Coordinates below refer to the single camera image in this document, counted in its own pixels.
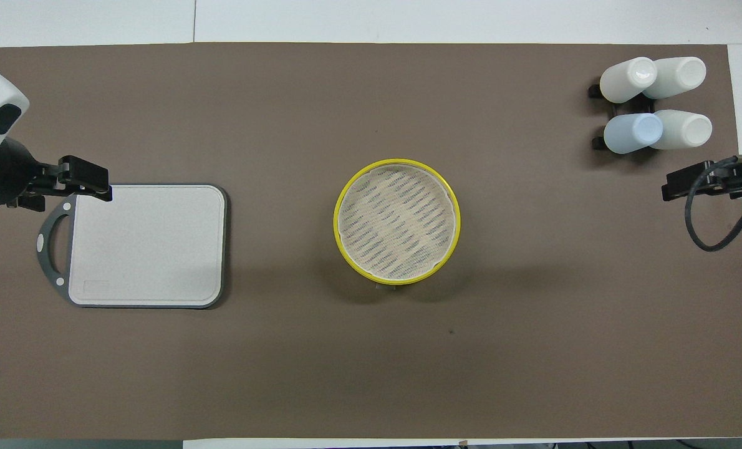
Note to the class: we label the light blue plastic cup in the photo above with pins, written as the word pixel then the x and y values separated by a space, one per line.
pixel 631 133

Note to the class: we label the black cup rack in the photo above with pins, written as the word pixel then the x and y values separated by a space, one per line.
pixel 595 91

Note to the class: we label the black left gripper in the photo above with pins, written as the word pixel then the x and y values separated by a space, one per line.
pixel 6 178

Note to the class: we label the yellow-rimmed bamboo steamer tier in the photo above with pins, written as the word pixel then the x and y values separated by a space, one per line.
pixel 398 221

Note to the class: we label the white grey-rimmed cutting board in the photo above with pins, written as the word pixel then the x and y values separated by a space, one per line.
pixel 153 249

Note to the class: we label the white plastic cup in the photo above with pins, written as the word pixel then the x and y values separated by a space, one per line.
pixel 625 81
pixel 679 76
pixel 686 129

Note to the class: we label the brown table mat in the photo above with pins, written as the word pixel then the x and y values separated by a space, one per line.
pixel 346 362

